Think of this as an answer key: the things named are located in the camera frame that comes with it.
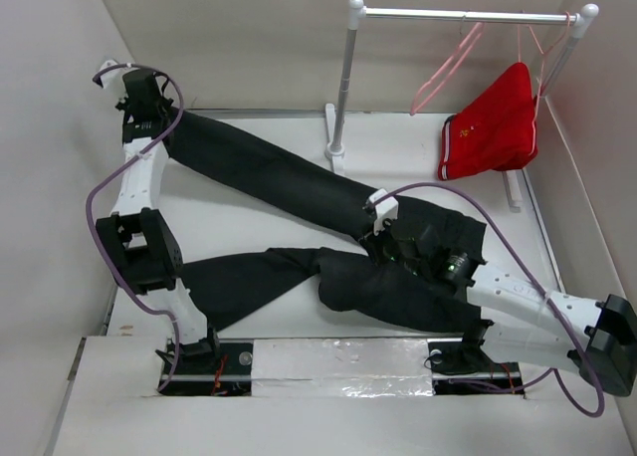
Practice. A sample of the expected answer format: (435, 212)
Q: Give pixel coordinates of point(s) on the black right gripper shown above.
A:
(372, 242)

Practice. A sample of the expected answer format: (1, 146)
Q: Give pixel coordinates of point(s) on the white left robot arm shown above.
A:
(134, 239)

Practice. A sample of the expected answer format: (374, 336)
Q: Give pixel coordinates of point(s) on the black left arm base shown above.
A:
(226, 373)

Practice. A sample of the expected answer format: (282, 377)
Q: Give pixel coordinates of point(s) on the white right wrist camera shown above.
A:
(383, 208)

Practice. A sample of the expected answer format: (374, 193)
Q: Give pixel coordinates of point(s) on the pink hanger holding shorts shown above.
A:
(532, 53)

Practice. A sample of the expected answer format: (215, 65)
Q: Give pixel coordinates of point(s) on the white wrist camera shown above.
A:
(383, 208)
(108, 72)

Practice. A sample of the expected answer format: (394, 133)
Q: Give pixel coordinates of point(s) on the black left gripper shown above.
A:
(123, 105)

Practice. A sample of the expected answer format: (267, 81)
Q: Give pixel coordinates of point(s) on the red shorts with stripes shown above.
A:
(496, 131)

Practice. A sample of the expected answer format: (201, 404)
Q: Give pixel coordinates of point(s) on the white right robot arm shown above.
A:
(594, 339)

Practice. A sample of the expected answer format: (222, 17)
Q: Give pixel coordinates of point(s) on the black denim trousers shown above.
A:
(270, 239)

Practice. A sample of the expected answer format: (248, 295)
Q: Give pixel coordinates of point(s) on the pink empty hanger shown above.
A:
(434, 85)

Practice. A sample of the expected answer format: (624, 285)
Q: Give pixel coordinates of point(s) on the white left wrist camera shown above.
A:
(108, 72)

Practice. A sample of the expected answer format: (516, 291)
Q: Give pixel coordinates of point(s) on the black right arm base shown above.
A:
(460, 371)

